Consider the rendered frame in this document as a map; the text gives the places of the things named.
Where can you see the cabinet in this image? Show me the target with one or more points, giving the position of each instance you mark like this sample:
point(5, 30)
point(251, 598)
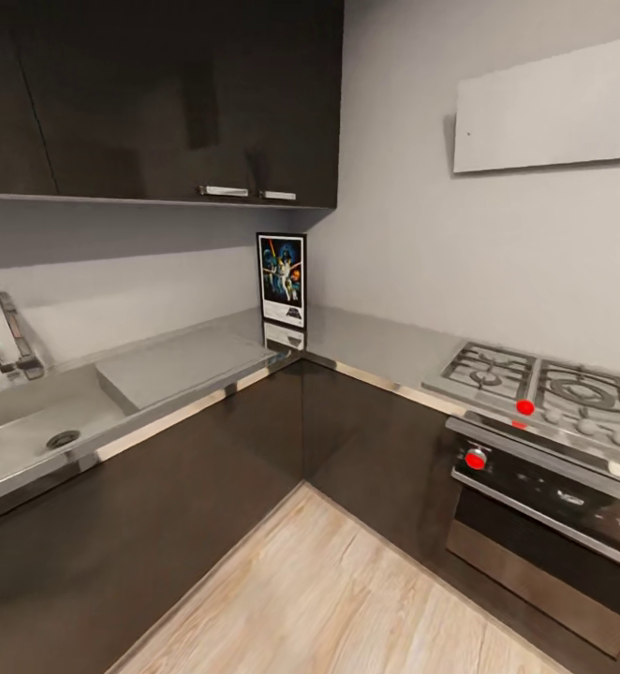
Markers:
point(224, 103)
point(25, 170)

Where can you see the burner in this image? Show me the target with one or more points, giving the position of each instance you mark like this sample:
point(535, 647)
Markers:
point(577, 400)

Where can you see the oven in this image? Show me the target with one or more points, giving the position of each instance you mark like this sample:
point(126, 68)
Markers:
point(538, 534)

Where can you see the range hood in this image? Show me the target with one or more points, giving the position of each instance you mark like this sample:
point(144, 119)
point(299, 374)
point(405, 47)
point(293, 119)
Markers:
point(558, 110)

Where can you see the drop in sink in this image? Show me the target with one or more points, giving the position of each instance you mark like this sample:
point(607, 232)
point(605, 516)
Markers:
point(38, 417)

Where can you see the poster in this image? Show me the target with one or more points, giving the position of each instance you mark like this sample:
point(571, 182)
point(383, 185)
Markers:
point(282, 265)

